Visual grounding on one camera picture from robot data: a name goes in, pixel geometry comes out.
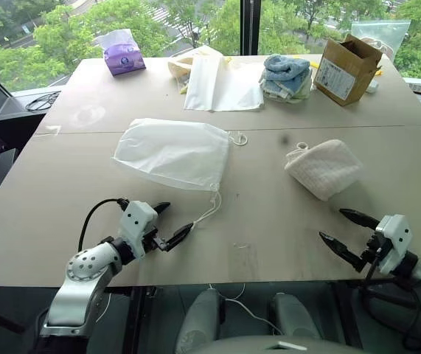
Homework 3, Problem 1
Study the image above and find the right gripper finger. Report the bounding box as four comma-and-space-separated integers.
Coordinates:
338, 208, 381, 231
319, 231, 365, 272

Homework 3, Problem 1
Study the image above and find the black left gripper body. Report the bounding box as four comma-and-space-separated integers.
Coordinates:
142, 227, 169, 256

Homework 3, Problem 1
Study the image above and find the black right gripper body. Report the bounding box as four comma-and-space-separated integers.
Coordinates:
355, 235, 384, 274

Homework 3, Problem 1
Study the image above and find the white folded waffle towel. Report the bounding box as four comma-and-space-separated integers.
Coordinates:
283, 139, 364, 202

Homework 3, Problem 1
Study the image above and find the white cloth-covered tissue box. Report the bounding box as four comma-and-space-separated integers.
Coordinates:
167, 46, 226, 94

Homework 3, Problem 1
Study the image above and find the clear zip plastic bag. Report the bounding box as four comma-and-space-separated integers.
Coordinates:
349, 20, 411, 60

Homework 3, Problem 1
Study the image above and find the grey robot torso edge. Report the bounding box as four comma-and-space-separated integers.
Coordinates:
194, 334, 363, 354

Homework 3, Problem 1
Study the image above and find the stack of flat white bags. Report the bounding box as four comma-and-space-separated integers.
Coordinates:
183, 55, 265, 113

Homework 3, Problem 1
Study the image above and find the brown cardboard box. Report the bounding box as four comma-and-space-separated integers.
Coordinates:
313, 33, 384, 107

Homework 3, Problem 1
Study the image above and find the purple tissue box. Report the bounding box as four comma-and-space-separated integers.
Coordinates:
95, 28, 147, 77

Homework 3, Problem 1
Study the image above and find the stack of blue towels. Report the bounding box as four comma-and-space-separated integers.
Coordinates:
259, 53, 314, 101

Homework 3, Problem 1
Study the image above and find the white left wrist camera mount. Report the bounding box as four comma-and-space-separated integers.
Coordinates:
116, 201, 159, 258

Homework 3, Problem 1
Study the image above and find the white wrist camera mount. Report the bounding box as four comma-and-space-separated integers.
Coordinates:
374, 214, 414, 276
116, 201, 159, 258

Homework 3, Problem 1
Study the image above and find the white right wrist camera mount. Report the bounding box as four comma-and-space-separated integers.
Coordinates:
374, 214, 414, 276

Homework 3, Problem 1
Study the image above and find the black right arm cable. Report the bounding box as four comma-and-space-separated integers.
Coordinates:
357, 252, 420, 311

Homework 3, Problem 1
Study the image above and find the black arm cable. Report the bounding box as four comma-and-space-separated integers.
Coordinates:
357, 252, 420, 311
77, 198, 131, 252

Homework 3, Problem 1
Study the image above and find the white drawstring bag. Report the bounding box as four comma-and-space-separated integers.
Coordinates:
111, 117, 250, 232

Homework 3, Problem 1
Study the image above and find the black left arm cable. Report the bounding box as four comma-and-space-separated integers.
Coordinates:
77, 198, 131, 252

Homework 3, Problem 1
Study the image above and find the white cable under table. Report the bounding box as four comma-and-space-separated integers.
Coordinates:
207, 282, 282, 336

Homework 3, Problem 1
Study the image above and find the coiled black cable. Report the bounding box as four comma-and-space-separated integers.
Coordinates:
25, 91, 62, 112

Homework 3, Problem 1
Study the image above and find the dark window frame post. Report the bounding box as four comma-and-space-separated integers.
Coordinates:
240, 0, 260, 57

